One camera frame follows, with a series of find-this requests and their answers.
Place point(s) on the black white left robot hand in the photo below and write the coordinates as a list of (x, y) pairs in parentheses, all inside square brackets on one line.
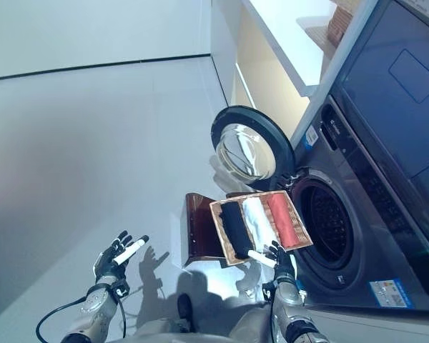
[(109, 264)]

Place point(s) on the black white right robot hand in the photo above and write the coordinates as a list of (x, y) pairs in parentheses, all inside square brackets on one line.
[(284, 266)]

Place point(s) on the red cloth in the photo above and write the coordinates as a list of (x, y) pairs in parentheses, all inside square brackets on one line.
[(284, 221)]

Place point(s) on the white cloth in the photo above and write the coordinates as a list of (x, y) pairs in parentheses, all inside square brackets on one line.
[(259, 221)]

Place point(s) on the black cloth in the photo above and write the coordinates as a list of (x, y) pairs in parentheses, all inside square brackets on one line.
[(236, 228)]

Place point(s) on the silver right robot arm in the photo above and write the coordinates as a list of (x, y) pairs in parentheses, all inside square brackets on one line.
[(289, 296)]

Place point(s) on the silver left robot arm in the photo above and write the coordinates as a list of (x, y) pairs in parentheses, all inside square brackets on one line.
[(96, 300)]

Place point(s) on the grey front-load washing machine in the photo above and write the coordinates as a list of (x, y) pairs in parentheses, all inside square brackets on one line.
[(379, 257)]

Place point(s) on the round glass washing machine door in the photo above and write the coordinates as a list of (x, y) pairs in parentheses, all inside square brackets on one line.
[(243, 153)]

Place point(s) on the dark front-load washing machine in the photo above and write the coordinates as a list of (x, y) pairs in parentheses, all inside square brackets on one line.
[(407, 71)]

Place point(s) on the rectangular wicker laundry basket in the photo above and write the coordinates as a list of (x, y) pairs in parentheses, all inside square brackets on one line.
[(302, 228)]

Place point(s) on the grey right robot leg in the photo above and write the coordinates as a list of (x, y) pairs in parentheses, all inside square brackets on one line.
[(250, 325)]

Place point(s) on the grey robot leg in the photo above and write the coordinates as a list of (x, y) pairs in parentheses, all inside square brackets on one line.
[(157, 332), (250, 325)]

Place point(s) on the grey left robot leg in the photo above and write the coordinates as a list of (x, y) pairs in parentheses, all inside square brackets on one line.
[(157, 332)]

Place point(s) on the brown transparent acrylic stool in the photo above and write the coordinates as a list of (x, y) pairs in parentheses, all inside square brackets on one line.
[(200, 232)]

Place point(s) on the white counter cabinet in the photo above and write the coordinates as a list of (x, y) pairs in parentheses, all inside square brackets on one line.
[(282, 43)]

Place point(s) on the wicker basket on counter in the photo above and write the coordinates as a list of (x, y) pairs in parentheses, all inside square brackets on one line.
[(337, 25)]

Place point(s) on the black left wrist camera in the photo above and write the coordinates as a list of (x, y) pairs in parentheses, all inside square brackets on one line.
[(119, 288)]

